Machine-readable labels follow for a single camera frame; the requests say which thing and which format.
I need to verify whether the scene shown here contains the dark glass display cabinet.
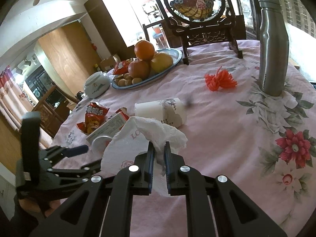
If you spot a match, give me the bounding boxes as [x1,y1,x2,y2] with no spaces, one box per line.
[25,70,53,97]

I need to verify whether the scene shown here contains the floral paper cup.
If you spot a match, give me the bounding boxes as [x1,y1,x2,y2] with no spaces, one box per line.
[134,98,187,128]

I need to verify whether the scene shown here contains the pink floral tablecloth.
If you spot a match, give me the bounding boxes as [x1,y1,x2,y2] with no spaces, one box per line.
[51,41,316,237]

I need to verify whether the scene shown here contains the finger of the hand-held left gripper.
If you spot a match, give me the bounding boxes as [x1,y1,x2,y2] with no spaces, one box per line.
[48,159,103,184]
[39,145,89,170]

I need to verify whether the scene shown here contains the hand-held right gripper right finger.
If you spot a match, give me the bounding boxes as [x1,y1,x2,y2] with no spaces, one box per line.
[164,141,288,237]

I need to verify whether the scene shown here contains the dark wooden side cabinet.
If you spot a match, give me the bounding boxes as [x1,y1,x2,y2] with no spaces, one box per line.
[32,84,74,139]

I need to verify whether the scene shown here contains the ceiling track spotlights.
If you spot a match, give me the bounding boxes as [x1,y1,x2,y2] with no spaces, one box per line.
[15,57,37,76]

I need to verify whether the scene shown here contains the crumpled red snack packet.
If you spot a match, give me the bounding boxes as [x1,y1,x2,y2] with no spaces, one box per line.
[76,102,110,135]

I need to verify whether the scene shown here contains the white tissue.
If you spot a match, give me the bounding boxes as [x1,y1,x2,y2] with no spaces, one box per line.
[101,116,187,198]

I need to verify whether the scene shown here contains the blue rimmed fruit plate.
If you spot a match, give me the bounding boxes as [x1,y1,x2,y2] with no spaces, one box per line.
[112,48,183,90]

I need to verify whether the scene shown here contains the grey metal bottle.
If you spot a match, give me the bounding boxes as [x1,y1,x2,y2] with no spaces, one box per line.
[257,0,290,97]

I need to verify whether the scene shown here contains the round embroidered table screen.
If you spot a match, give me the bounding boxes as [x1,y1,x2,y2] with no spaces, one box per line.
[155,0,247,66]

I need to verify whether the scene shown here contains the yellow apple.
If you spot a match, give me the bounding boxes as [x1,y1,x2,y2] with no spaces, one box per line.
[150,52,174,73]

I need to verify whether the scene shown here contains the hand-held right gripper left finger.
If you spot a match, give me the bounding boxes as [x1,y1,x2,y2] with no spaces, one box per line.
[28,141,155,237]

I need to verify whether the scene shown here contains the pale blue ceramic lidded jar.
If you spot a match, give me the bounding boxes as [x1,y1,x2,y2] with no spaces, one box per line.
[83,71,111,99]

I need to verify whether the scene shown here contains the dark wooden dining chair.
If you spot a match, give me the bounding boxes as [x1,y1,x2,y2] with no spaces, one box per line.
[142,17,188,52]

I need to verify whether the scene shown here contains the orange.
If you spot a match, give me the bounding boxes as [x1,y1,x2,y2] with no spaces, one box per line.
[134,40,155,61]

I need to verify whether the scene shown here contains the person's left hand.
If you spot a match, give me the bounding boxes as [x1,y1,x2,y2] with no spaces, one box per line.
[18,197,54,219]

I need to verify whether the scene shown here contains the sheer plaid curtain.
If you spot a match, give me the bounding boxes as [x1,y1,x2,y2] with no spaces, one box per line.
[272,0,316,30]

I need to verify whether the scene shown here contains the white floral curtain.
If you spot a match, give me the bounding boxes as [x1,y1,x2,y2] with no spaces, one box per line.
[0,65,32,129]

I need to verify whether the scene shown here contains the orange yarn pompom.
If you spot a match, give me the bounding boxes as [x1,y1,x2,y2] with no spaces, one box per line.
[204,66,238,92]

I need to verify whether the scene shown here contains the white cardboard box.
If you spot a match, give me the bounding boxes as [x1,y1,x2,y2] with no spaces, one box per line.
[86,107,130,142]

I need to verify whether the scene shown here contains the small red snack packet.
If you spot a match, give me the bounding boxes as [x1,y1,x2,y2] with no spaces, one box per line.
[112,60,135,76]

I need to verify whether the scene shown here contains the red apple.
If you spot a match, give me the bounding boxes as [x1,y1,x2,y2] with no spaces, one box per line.
[128,60,151,79]

